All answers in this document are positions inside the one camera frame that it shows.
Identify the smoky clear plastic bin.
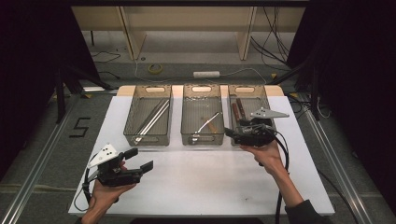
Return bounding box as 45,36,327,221
180,83,226,147
228,84,278,147
122,84,173,147

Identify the black metal stand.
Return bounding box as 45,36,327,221
267,57,321,120
55,66,113,124

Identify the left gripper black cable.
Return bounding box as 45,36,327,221
73,169,97,213

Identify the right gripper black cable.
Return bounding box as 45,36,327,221
261,124,291,224

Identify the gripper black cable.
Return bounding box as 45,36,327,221
261,124,291,224
73,169,97,213

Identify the white power strip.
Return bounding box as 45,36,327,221
192,70,221,79

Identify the thick black floor cable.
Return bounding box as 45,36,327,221
317,169,361,224

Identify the black cable bundle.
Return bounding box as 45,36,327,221
250,6,292,68

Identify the white power strip cable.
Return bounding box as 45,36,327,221
219,67,269,85

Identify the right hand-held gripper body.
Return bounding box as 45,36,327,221
233,106,290,147

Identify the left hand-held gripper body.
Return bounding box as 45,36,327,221
87,143,143,188

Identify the yellow tape roll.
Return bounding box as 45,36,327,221
148,63,163,75

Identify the aluminium floor rail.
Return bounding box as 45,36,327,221
303,108,375,224
0,94,80,224

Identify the dark curtain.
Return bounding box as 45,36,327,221
0,0,101,181
286,0,396,216

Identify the person's right hand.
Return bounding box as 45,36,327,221
239,139,290,176

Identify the thin black floor cable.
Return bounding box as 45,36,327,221
91,50,121,63

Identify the shiny metal spoon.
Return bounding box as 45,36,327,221
190,111,220,145

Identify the wooden-handled fork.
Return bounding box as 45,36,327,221
235,97,247,120

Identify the person's left hand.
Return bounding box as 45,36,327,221
88,181,138,216

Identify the beige wooden desk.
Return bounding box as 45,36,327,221
70,6,306,62

